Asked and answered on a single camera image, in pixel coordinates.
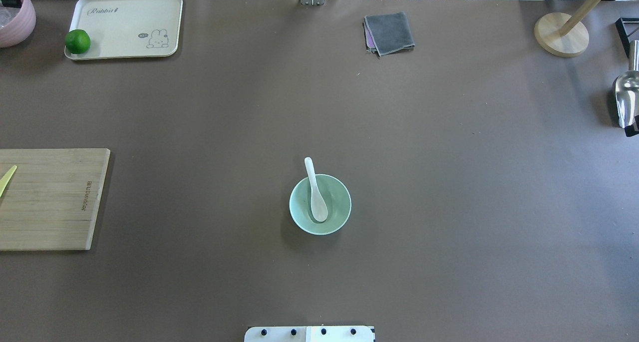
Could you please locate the bamboo cutting board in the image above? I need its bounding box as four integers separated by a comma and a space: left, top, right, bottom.
0, 148, 110, 251

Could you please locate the green lime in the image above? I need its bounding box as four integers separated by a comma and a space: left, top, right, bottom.
64, 29, 91, 54

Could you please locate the white ceramic spoon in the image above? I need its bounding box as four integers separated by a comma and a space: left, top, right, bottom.
304, 156, 328, 222

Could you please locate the light green bowl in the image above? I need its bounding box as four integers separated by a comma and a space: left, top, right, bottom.
289, 174, 352, 236

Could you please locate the steel scoop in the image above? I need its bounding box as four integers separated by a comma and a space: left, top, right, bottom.
614, 41, 639, 129

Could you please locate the white plate with black knobs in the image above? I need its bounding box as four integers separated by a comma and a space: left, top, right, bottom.
244, 325, 376, 342

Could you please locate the wooden stand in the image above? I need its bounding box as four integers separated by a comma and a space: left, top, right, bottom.
534, 0, 602, 58

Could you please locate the grey folded cloth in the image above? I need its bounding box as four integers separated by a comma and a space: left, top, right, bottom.
363, 11, 415, 57

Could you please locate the pink bowl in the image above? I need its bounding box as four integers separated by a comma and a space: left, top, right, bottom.
0, 0, 36, 48

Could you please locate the black frame object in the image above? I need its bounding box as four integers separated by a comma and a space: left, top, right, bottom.
615, 17, 639, 57

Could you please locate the beige rabbit tray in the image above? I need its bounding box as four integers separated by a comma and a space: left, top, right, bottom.
64, 0, 183, 60

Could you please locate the yellow-green utensil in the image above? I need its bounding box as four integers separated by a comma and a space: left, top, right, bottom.
0, 165, 17, 197

